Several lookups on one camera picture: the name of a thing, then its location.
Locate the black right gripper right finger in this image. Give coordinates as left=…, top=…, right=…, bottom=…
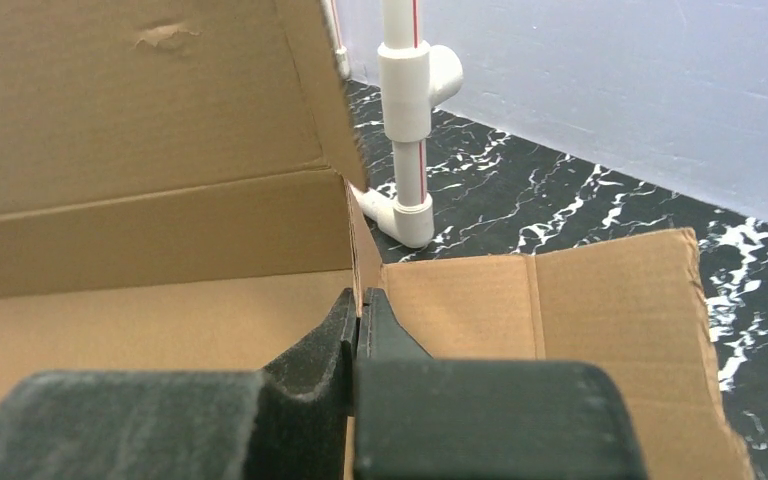
left=354, top=288, right=649, bottom=479

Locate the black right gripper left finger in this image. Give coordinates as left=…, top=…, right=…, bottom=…
left=0, top=290, right=357, bottom=479

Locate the brown cardboard box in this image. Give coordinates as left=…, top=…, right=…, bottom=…
left=0, top=1, right=754, bottom=479

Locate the white PVC pipe frame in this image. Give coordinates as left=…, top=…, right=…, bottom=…
left=350, top=1, right=464, bottom=249

